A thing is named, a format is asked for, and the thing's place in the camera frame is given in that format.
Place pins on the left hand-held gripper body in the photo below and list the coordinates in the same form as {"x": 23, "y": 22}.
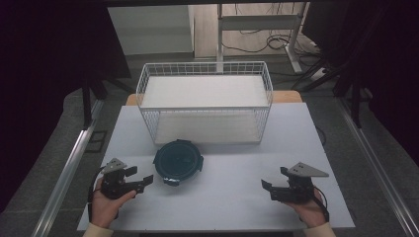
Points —
{"x": 113, "y": 184}

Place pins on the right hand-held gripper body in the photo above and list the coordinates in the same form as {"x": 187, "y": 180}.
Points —
{"x": 298, "y": 186}

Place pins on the black round bowl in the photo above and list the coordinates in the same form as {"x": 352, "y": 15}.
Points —
{"x": 178, "y": 162}

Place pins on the person's left hand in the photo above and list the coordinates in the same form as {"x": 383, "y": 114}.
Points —
{"x": 104, "y": 207}

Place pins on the person's right hand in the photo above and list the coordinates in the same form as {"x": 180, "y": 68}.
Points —
{"x": 308, "y": 212}

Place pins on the white table mat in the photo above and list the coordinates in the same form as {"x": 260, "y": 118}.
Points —
{"x": 230, "y": 197}

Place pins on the wooden table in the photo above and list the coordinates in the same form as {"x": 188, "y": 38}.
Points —
{"x": 286, "y": 96}

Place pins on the black stand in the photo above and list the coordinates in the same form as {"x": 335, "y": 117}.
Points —
{"x": 355, "y": 105}
{"x": 87, "y": 105}

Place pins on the white power strip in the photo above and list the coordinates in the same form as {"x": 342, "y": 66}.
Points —
{"x": 318, "y": 73}

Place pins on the dark curtain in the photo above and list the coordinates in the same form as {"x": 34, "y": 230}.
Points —
{"x": 388, "y": 65}
{"x": 49, "y": 82}

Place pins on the white cabinet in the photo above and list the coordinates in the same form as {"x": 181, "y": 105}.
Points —
{"x": 150, "y": 29}

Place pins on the black floor bracket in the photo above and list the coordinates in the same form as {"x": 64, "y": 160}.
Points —
{"x": 96, "y": 141}

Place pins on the aluminium rail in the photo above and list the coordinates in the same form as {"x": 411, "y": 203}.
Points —
{"x": 66, "y": 171}
{"x": 378, "y": 164}

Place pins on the white metal desk frame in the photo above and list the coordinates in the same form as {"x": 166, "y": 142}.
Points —
{"x": 260, "y": 22}

